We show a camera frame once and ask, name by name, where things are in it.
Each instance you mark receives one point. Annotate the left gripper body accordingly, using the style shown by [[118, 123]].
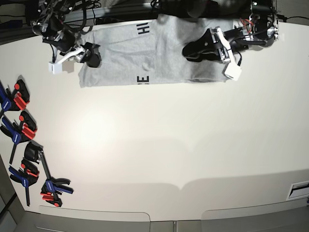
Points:
[[221, 49]]

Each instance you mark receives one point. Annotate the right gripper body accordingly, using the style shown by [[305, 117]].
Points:
[[79, 53]]

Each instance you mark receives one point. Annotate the grey T-shirt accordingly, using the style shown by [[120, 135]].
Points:
[[151, 53]]

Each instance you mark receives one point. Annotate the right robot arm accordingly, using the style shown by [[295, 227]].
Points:
[[50, 24]]

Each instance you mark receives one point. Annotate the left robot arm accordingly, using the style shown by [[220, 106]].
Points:
[[260, 28]]

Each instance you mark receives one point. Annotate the top blue red bar clamp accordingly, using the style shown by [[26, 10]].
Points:
[[16, 100]]

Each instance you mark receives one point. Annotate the long blue red bar clamp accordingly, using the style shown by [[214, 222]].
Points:
[[53, 187]]

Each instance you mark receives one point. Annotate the white label sticker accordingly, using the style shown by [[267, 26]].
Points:
[[298, 190]]

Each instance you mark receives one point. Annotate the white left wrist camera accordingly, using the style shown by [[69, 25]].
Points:
[[233, 71]]

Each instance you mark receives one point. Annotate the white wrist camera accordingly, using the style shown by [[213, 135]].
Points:
[[233, 71], [55, 68]]

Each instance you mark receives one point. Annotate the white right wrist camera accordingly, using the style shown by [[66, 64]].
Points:
[[55, 68]]

